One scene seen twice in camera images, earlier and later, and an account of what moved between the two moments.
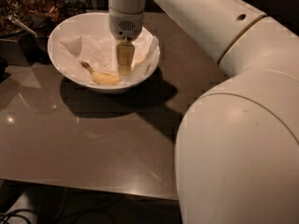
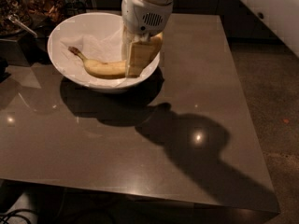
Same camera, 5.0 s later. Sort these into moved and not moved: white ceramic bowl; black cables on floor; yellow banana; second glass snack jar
Moved: yellow banana
Not moved: black cables on floor; second glass snack jar; white ceramic bowl
